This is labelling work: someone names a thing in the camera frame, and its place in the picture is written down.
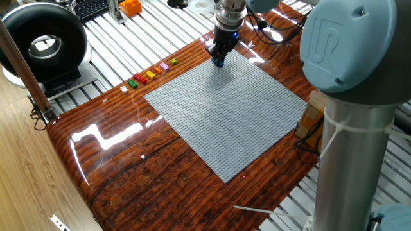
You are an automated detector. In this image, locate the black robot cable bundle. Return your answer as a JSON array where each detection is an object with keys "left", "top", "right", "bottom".
[{"left": 246, "top": 0, "right": 314, "bottom": 46}]

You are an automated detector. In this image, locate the long white zip tie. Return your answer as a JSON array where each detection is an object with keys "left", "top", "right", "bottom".
[{"left": 233, "top": 205, "right": 315, "bottom": 231}]

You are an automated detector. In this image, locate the black keyboard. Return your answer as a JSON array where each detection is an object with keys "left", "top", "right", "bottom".
[{"left": 69, "top": 0, "right": 112, "bottom": 22}]

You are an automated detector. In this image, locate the white tape roll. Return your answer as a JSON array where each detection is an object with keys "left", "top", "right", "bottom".
[{"left": 188, "top": 0, "right": 216, "bottom": 14}]

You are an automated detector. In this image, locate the grey Lego baseplate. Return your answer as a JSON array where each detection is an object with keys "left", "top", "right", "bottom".
[{"left": 143, "top": 49, "right": 308, "bottom": 184}]

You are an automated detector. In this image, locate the black round ring device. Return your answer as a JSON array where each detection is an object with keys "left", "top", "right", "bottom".
[{"left": 0, "top": 2, "right": 97, "bottom": 97}]

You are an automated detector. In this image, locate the black round object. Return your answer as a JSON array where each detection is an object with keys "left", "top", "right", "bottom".
[{"left": 166, "top": 0, "right": 189, "bottom": 10}]

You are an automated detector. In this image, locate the short aluminium post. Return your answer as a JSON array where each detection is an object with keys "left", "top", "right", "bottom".
[{"left": 107, "top": 0, "right": 126, "bottom": 25}]

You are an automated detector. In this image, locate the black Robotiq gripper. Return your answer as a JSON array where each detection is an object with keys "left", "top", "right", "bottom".
[{"left": 205, "top": 27, "right": 241, "bottom": 67}]

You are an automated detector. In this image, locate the silver metal bracket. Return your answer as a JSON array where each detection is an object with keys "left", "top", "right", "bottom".
[{"left": 49, "top": 214, "right": 72, "bottom": 231}]

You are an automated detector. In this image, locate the brown wooden beam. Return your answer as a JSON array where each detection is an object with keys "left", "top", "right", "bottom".
[{"left": 0, "top": 19, "right": 56, "bottom": 122}]

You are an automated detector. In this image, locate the large orange toy brick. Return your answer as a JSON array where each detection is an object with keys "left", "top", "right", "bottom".
[{"left": 119, "top": 0, "right": 143, "bottom": 18}]

